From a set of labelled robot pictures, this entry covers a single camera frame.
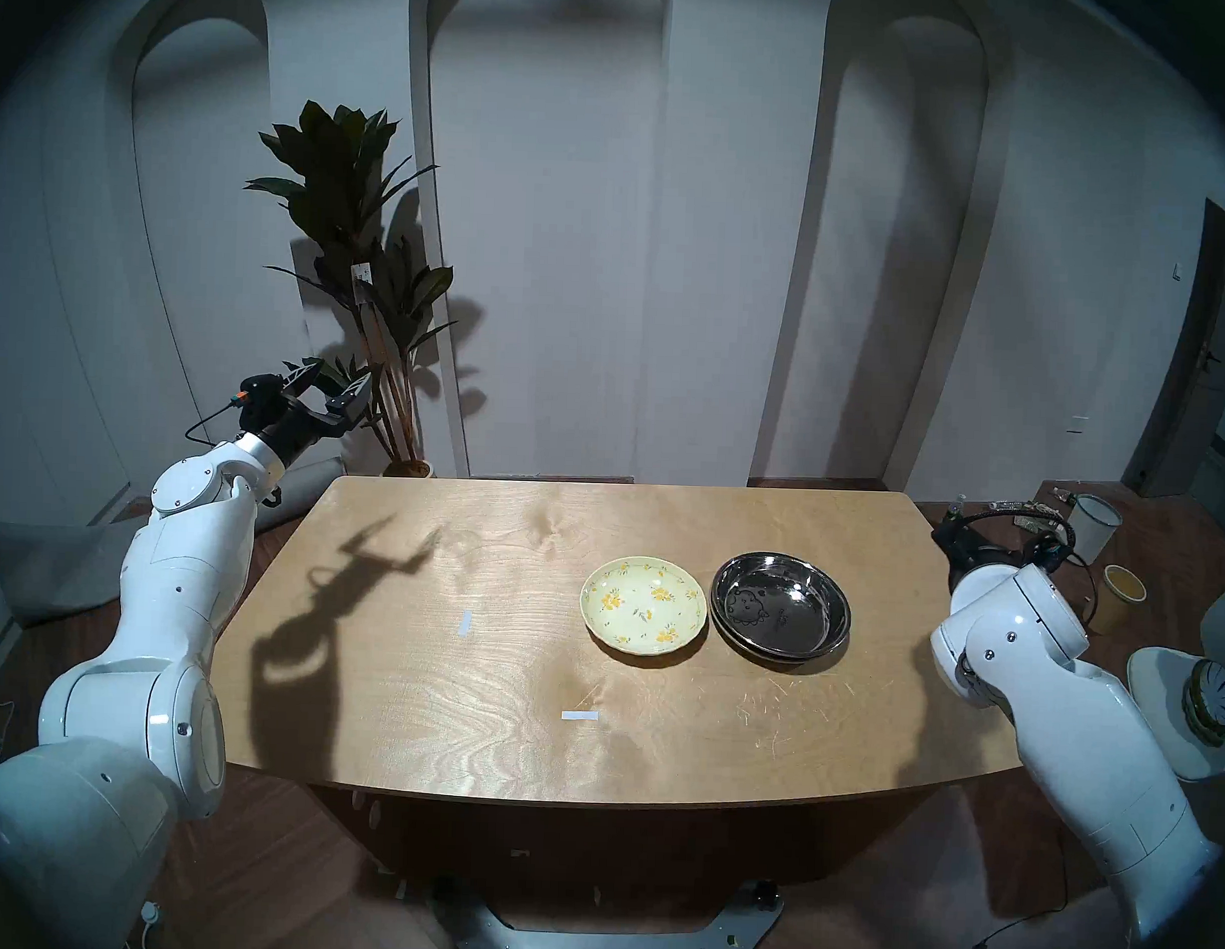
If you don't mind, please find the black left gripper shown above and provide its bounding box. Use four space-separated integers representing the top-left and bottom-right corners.
242 357 374 472

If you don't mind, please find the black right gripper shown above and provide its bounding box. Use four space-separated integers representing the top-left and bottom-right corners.
930 519 1073 597

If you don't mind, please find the steel bowl with cartoon print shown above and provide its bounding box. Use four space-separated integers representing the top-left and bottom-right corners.
708 550 855 664

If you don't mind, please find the yellow floral ceramic plate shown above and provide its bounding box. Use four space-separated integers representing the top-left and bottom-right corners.
578 554 711 658

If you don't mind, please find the white enamel bucket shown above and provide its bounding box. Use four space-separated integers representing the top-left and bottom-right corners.
1065 492 1123 568

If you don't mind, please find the yellow paper cup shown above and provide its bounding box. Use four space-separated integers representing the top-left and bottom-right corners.
1082 563 1148 638

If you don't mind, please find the tall dark green plant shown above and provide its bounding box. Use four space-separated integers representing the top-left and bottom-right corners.
235 98 466 474

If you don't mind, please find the white swivel chair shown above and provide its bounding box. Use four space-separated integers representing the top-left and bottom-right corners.
1122 572 1225 786

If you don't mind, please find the round striped object on chair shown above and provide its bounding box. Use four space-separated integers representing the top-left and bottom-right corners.
1178 658 1225 746

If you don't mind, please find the dark wooden door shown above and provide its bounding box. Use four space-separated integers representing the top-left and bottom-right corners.
1122 186 1225 501

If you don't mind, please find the rolled grey mat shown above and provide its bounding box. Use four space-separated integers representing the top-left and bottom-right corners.
0 444 346 638

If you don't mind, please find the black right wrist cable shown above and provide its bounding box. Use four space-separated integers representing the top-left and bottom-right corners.
953 499 1103 627

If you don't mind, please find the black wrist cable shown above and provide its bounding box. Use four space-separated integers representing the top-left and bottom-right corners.
183 399 242 446
953 499 1103 627

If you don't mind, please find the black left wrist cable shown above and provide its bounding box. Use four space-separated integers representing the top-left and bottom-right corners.
183 399 242 446

